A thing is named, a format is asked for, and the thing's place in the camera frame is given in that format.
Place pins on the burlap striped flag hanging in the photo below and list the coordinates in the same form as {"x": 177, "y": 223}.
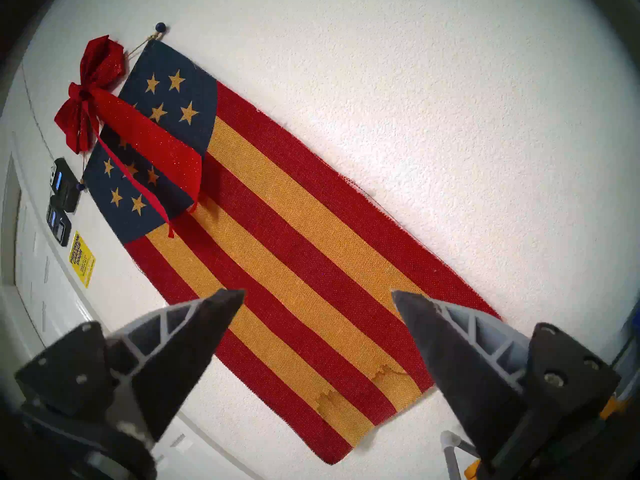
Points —
{"x": 310, "y": 264}

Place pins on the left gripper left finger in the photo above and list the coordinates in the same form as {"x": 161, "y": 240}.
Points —
{"x": 165, "y": 364}

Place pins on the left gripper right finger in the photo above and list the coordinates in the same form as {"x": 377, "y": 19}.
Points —
{"x": 460, "y": 364}

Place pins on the yellow folded cloth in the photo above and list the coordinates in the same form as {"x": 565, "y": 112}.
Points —
{"x": 472, "y": 471}

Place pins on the red glitter ribbon bow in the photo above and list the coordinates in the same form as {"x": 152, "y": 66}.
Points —
{"x": 150, "y": 144}

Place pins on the yellow warning sticker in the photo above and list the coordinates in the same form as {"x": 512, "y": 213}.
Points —
{"x": 82, "y": 259}

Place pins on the black wall keypad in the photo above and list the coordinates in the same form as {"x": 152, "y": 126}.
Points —
{"x": 65, "y": 184}
{"x": 58, "y": 226}

